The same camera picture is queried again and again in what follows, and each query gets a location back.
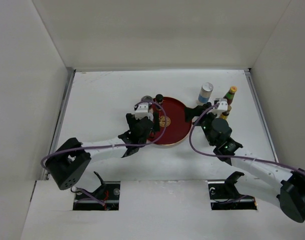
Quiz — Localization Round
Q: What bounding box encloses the glass grinder with black top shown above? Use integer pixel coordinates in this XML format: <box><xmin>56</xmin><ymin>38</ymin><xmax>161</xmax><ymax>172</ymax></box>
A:
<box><xmin>141</xmin><ymin>95</ymin><xmax>154</xmax><ymax>105</ymax></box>

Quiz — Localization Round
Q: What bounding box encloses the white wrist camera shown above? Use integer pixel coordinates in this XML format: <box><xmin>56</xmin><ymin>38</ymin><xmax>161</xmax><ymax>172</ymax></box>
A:
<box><xmin>134</xmin><ymin>102</ymin><xmax>153</xmax><ymax>120</ymax></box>
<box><xmin>214</xmin><ymin>98</ymin><xmax>228</xmax><ymax>112</ymax></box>

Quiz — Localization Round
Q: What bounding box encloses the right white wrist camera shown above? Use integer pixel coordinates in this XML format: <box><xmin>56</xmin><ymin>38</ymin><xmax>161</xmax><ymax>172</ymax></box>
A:
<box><xmin>214</xmin><ymin>98</ymin><xmax>228</xmax><ymax>112</ymax></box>

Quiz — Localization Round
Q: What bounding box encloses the small black-capped spice bottle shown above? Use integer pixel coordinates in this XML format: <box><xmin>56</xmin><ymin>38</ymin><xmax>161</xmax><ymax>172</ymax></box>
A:
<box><xmin>155</xmin><ymin>94</ymin><xmax>164</xmax><ymax>105</ymax></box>

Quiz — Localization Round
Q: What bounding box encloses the blue-labelled silver-capped shaker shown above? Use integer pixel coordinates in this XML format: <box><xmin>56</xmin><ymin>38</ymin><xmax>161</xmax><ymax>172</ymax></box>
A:
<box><xmin>196</xmin><ymin>82</ymin><xmax>214</xmax><ymax>105</ymax></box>

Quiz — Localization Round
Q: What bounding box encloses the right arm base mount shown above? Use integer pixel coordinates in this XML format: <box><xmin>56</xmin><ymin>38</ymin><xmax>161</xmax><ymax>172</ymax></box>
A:
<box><xmin>207</xmin><ymin>171</ymin><xmax>257</xmax><ymax>211</ymax></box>

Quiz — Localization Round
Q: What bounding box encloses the jar with white lid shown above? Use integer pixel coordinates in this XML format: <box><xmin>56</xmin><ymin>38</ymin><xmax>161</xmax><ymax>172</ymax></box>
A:
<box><xmin>148</xmin><ymin>107</ymin><xmax>156</xmax><ymax>139</ymax></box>

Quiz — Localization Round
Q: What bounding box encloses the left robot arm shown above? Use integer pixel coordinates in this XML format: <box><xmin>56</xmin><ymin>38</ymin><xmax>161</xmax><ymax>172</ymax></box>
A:
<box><xmin>43</xmin><ymin>113</ymin><xmax>160</xmax><ymax>200</ymax></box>

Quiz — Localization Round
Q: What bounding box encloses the small yellow-labelled bottle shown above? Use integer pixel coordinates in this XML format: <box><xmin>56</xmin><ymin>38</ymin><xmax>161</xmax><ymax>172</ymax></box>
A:
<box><xmin>219</xmin><ymin>105</ymin><xmax>232</xmax><ymax>120</ymax></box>

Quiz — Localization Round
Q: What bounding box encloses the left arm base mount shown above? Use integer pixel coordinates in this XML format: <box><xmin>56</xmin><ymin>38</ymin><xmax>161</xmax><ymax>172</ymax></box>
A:
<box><xmin>70</xmin><ymin>172</ymin><xmax>121</xmax><ymax>211</ymax></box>

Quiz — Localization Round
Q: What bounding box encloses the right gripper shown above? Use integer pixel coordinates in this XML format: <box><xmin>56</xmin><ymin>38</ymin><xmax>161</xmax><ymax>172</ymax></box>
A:
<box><xmin>184</xmin><ymin>105</ymin><xmax>221</xmax><ymax>146</ymax></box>

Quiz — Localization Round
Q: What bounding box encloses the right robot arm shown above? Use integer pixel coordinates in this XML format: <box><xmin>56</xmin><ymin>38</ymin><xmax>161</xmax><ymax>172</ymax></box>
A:
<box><xmin>184</xmin><ymin>103</ymin><xmax>305</xmax><ymax>223</ymax></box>

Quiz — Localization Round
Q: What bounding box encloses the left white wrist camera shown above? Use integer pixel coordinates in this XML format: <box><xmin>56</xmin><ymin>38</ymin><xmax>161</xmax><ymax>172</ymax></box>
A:
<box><xmin>134</xmin><ymin>102</ymin><xmax>153</xmax><ymax>120</ymax></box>

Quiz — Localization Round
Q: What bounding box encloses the red round tray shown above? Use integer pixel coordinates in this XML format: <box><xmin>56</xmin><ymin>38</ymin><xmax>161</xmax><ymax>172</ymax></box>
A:
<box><xmin>148</xmin><ymin>96</ymin><xmax>192</xmax><ymax>146</ymax></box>

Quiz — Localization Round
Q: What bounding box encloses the red sauce bottle yellow cap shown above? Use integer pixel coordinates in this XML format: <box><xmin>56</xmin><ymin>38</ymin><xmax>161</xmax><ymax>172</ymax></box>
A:
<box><xmin>223</xmin><ymin>86</ymin><xmax>237</xmax><ymax>106</ymax></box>

